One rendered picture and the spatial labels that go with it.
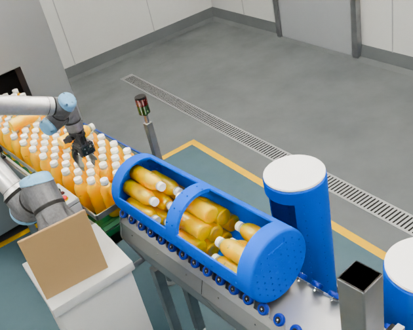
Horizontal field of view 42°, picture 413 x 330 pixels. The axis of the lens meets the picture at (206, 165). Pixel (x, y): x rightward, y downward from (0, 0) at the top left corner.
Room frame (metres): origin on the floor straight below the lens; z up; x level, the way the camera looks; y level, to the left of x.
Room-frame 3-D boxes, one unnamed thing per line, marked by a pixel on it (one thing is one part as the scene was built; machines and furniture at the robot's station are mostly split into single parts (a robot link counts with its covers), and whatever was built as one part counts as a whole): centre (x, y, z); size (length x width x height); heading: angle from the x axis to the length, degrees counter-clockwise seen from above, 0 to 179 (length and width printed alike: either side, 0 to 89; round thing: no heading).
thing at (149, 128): (2.62, 0.26, 0.55); 0.04 x 0.04 x 1.10; 34
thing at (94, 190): (2.18, 0.55, 0.99); 0.07 x 0.07 x 0.19
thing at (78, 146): (2.16, 0.52, 1.32); 0.09 x 0.08 x 0.12; 34
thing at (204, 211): (1.71, 0.08, 1.16); 0.19 x 0.07 x 0.07; 34
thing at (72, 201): (2.11, 0.70, 1.05); 0.20 x 0.10 x 0.10; 34
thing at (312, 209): (1.96, -0.37, 0.59); 0.28 x 0.28 x 0.88
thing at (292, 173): (1.96, -0.37, 1.03); 0.28 x 0.28 x 0.01
